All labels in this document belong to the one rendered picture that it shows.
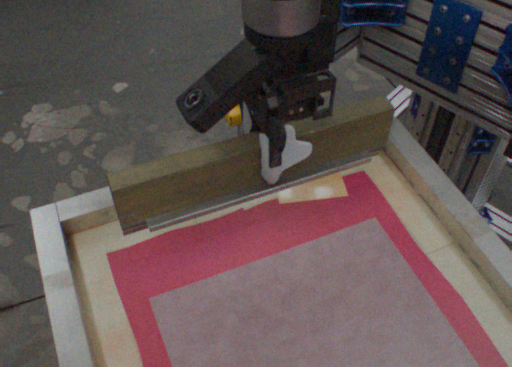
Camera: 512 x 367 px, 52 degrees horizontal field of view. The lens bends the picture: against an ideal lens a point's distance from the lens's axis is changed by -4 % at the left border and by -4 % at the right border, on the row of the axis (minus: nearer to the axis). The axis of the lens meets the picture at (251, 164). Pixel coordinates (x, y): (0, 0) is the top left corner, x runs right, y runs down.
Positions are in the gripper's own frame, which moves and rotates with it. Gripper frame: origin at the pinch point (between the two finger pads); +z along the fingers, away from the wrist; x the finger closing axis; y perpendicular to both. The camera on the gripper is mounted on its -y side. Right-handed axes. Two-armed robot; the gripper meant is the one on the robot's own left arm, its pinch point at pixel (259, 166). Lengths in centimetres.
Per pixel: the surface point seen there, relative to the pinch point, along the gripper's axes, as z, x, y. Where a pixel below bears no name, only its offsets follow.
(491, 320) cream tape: 14.1, -24.6, 22.1
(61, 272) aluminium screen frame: 10.3, 1.6, -26.8
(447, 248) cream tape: 14.1, -13.0, 23.4
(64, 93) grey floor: 109, 170, -24
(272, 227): 14.0, 0.2, 2.3
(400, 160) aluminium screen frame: 12.0, 2.6, 25.2
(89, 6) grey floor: 109, 243, 1
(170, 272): 13.9, -1.4, -13.4
